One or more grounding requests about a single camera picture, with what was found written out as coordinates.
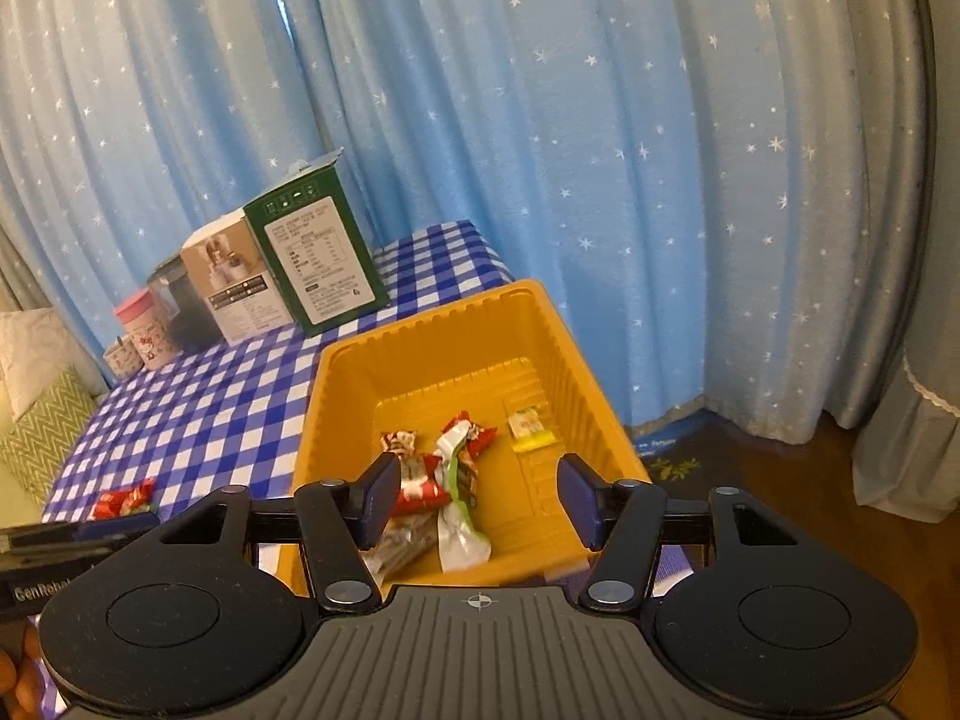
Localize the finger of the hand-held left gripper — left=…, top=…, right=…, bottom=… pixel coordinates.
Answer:
left=0, top=523, right=80, bottom=562
left=73, top=512, right=160, bottom=548

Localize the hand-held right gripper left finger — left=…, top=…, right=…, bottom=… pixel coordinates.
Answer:
left=150, top=454, right=402, bottom=614

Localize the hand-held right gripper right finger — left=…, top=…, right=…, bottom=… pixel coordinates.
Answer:
left=556, top=454, right=803, bottom=612

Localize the red candy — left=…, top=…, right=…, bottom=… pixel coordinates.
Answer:
left=90, top=478, right=158, bottom=522
left=439, top=411, right=500, bottom=473

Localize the red and gold snack packet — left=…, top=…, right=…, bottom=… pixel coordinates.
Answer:
left=381, top=429, right=445, bottom=518

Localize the grey snack packet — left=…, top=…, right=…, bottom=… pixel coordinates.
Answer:
left=362, top=510, right=443, bottom=582

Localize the yellow candy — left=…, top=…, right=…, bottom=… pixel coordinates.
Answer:
left=504, top=405, right=557, bottom=452

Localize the long white snack packet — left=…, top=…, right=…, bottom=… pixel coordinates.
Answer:
left=435, top=424, right=492, bottom=573

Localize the yellow plastic tray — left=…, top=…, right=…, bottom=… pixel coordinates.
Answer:
left=289, top=279, right=653, bottom=601

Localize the person's left hand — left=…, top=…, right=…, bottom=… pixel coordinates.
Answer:
left=0, top=600, right=44, bottom=720

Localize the dark floor mat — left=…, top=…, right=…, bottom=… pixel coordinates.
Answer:
left=626, top=416, right=751, bottom=511

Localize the green zigzag pillow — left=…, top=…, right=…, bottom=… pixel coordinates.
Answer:
left=0, top=364, right=102, bottom=507

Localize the blue checked tablecloth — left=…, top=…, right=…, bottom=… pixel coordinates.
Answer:
left=30, top=220, right=702, bottom=720

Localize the small white mug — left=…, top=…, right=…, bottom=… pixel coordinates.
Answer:
left=103, top=337, right=147, bottom=383

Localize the pink cartoon cup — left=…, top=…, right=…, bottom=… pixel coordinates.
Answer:
left=114, top=287, right=181, bottom=371

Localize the white pillow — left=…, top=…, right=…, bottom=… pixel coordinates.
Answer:
left=0, top=307, right=98, bottom=421

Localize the green carton box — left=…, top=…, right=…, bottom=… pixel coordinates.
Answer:
left=244, top=148, right=391, bottom=338

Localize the white carton box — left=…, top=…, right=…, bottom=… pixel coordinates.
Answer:
left=180, top=214, right=301, bottom=346

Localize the blue star curtain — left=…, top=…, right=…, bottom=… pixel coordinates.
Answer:
left=0, top=0, right=376, bottom=361
left=270, top=0, right=938, bottom=436

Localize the grey lace-trimmed curtain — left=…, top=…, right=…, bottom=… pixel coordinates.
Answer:
left=851, top=337, right=960, bottom=526

